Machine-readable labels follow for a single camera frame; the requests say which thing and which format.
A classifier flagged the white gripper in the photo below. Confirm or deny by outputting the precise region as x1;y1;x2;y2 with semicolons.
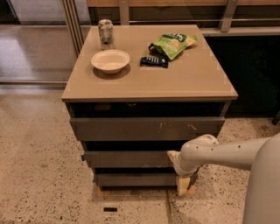
167;150;201;196

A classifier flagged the grey drawer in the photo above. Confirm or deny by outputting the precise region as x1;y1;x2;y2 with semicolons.
94;173;179;187
70;117;225;141
84;150;173;168

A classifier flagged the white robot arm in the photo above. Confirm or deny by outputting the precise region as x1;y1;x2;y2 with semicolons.
167;133;280;224

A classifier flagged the grey drawer cabinet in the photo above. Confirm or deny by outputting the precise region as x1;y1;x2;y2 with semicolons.
61;24;239;190

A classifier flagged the black floor tape mark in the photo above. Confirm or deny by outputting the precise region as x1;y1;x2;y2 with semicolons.
103;207;117;212

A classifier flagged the black snack bar wrapper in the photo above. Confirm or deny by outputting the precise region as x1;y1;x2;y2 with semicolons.
140;57;168;68

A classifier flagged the green chip bag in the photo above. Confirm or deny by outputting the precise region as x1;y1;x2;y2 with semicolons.
148;33;198;60

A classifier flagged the white paper bowl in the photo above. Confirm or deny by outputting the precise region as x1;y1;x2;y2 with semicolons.
91;50;130;74

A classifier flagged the silver drink can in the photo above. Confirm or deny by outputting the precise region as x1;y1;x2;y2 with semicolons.
98;19;114;45

